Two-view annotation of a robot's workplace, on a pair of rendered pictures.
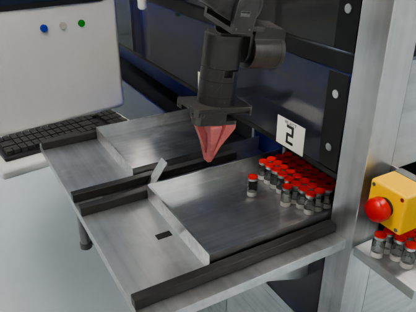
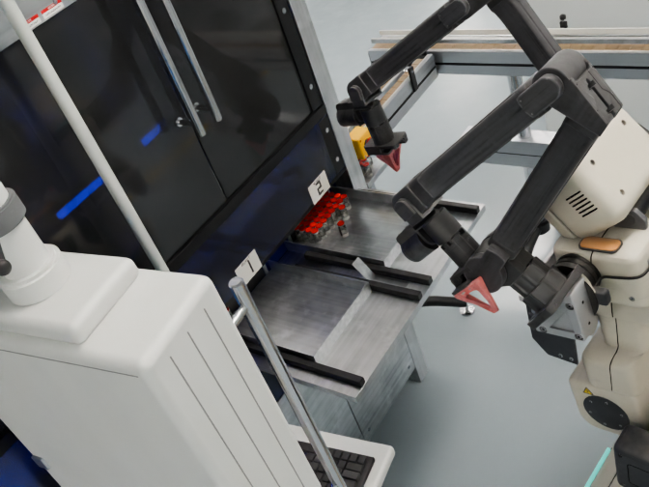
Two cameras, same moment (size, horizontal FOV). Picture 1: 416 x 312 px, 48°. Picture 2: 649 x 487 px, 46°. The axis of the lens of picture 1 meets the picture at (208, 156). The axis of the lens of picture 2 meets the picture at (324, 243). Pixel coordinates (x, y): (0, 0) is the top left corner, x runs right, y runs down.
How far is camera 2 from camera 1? 221 cm
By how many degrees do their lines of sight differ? 84
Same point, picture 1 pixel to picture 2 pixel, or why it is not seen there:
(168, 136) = (282, 325)
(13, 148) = (354, 459)
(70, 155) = (360, 357)
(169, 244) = not seen: hidden behind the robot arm
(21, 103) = not seen: outside the picture
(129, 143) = (312, 337)
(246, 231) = (386, 216)
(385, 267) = (377, 170)
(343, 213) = (357, 178)
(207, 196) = (362, 249)
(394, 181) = (355, 134)
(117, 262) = not seen: hidden behind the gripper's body
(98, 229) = (437, 265)
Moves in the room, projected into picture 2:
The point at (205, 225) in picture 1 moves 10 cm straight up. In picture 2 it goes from (394, 231) to (385, 203)
